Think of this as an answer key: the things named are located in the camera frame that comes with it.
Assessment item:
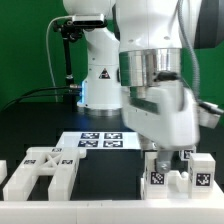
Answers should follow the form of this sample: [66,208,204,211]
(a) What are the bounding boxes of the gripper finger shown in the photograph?
[156,150,172,174]

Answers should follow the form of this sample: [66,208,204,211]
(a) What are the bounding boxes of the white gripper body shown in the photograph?
[122,81,200,150]

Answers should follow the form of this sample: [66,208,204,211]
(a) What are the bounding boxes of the white chair seat part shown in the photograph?
[140,170,192,200]

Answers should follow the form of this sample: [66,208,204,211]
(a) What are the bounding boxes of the white chair back frame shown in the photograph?
[3,147,86,201]

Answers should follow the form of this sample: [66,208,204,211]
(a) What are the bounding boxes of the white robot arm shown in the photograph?
[63,0,224,173]

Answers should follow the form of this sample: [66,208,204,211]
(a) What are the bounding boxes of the white small cube right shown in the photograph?
[179,149,196,161]

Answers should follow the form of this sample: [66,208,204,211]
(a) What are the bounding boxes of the white obstacle fence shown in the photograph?
[0,159,224,224]

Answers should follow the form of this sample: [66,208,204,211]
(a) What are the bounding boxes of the white block at left edge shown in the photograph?
[0,160,7,184]

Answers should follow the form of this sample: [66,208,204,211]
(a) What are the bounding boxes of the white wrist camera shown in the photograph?
[198,100,224,129]

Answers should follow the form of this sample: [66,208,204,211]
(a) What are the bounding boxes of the white marker base plate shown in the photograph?
[56,132,140,150]

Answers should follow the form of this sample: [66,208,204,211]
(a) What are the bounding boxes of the background camera on stand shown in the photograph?
[72,14,107,28]

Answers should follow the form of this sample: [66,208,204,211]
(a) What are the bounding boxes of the white camera cable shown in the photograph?
[45,15,74,103]

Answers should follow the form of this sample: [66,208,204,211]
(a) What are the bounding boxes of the black cables on table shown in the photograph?
[0,85,83,113]

